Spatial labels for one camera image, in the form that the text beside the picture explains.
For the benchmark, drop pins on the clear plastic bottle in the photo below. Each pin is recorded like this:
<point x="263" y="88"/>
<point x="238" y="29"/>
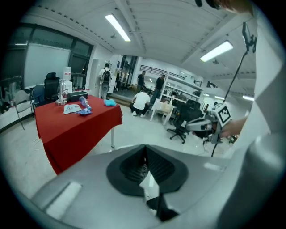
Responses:
<point x="85" y="103"/>

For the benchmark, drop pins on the long ceiling light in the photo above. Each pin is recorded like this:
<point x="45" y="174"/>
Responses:
<point x="216" y="51"/>
<point x="118" y="27"/>

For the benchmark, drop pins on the person's white shirt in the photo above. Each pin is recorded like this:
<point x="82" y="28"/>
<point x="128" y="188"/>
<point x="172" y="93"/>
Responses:
<point x="266" y="89"/>

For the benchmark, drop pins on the black office chair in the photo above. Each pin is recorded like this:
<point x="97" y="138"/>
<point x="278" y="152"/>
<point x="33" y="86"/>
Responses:
<point x="185" y="120"/>
<point x="51" y="87"/>

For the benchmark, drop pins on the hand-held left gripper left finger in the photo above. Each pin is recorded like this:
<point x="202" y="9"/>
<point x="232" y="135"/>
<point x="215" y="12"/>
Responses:
<point x="89" y="190"/>

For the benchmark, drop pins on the teal cloth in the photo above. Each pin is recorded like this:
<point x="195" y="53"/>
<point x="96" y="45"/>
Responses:
<point x="110" y="103"/>

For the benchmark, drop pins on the person's right forearm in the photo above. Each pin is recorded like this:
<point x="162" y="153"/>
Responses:
<point x="240" y="125"/>

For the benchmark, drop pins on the person's right hand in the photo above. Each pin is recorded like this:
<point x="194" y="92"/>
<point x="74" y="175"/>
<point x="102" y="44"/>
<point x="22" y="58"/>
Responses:
<point x="226" y="132"/>

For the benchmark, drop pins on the blue chair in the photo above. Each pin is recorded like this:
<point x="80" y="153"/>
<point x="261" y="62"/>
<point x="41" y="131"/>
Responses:
<point x="38" y="95"/>

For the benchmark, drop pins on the small white table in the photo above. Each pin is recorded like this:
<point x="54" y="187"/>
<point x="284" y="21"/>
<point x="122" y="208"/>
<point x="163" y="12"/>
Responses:
<point x="164" y="108"/>

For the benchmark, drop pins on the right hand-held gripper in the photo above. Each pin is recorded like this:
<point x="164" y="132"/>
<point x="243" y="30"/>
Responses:
<point x="223" y="114"/>

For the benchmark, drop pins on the white water dispenser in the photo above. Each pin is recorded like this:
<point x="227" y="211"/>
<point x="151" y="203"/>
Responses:
<point x="67" y="78"/>

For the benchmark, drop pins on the grey chair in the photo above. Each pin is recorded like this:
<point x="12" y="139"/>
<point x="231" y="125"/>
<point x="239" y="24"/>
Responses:
<point x="22" y="105"/>

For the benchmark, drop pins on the blue crumpled gloves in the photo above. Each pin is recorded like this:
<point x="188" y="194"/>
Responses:
<point x="85" y="112"/>

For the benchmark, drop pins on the white shelving unit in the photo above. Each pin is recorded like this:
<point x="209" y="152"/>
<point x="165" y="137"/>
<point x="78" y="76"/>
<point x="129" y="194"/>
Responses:
<point x="183" y="89"/>

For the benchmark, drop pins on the dark rectangular tray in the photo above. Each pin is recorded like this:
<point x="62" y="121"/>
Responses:
<point x="76" y="96"/>

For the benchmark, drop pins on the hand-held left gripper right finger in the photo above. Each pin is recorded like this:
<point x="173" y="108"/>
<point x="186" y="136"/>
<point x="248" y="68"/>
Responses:
<point x="196" y="190"/>

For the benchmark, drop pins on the white window blind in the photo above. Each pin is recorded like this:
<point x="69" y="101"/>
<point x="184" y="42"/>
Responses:
<point x="47" y="64"/>

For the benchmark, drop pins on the pale flat packet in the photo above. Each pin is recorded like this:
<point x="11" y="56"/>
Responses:
<point x="71" y="109"/>

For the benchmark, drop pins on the red cloth covered table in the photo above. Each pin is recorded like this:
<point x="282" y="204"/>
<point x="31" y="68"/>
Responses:
<point x="73" y="132"/>

